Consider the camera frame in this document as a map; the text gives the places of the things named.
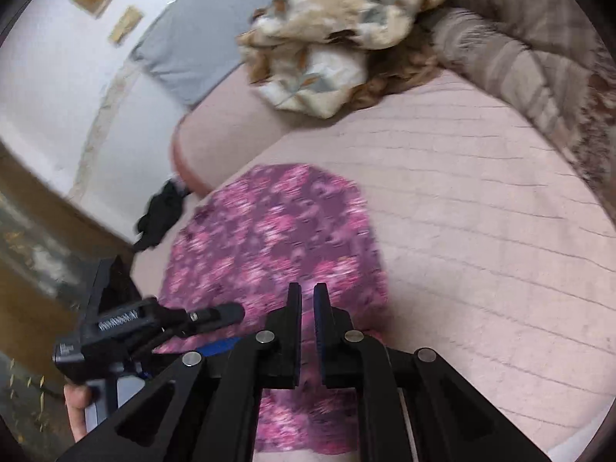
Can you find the grey pillow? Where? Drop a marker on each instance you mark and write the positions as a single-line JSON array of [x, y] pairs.
[[191, 47]]

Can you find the beige floral blanket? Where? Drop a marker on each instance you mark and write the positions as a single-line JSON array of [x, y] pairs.
[[318, 57]]

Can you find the striped brown quilt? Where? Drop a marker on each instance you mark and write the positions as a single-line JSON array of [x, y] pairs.
[[546, 59]]

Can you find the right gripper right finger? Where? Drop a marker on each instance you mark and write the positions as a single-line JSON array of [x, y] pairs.
[[411, 406]]

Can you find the purple floral cloth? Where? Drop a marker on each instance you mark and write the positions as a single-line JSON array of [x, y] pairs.
[[274, 226]]

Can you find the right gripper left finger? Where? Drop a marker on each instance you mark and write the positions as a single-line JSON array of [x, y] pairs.
[[198, 408]]

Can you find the left hand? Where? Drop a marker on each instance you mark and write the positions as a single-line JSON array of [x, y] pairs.
[[77, 399]]

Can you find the pink brown bolster cushion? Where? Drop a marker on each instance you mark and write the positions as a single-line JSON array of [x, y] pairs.
[[226, 131]]

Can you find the beige wall switch plate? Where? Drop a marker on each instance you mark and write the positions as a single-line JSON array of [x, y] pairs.
[[129, 20]]

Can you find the pink quilted mattress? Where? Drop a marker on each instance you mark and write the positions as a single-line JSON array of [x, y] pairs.
[[497, 255]]

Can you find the wooden glass door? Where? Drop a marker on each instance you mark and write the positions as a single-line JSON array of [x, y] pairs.
[[49, 255]]

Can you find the black garment on mattress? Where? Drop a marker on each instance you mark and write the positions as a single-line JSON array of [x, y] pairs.
[[163, 211]]

